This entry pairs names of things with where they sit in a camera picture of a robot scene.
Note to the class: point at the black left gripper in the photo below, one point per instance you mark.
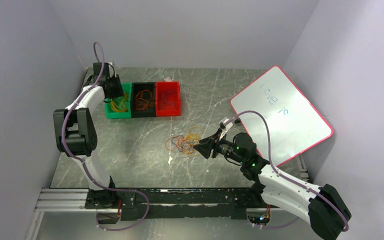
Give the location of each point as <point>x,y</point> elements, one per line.
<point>119,92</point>

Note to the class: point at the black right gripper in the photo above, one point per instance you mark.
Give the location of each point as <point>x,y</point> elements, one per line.
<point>206,145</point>

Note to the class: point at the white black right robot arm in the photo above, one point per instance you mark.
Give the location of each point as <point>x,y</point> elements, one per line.
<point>320,206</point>

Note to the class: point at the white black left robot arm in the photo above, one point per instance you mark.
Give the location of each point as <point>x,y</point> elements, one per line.
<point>76,136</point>

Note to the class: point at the green plastic bin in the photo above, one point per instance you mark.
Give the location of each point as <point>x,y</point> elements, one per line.
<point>120,108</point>

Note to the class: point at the black plastic bin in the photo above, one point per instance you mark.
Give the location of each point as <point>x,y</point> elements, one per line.
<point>143,100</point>

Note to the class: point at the small red white box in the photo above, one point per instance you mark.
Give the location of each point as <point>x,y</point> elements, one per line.
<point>168,79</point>

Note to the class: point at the red plastic bin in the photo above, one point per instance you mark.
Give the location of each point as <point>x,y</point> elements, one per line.
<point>168,99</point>

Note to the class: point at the pink framed whiteboard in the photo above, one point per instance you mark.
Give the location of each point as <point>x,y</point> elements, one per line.
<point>279,118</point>

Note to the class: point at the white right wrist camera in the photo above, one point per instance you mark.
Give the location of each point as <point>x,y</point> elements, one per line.
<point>225,127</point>

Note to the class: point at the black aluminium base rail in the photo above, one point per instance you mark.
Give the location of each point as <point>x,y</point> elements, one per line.
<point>237,203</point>

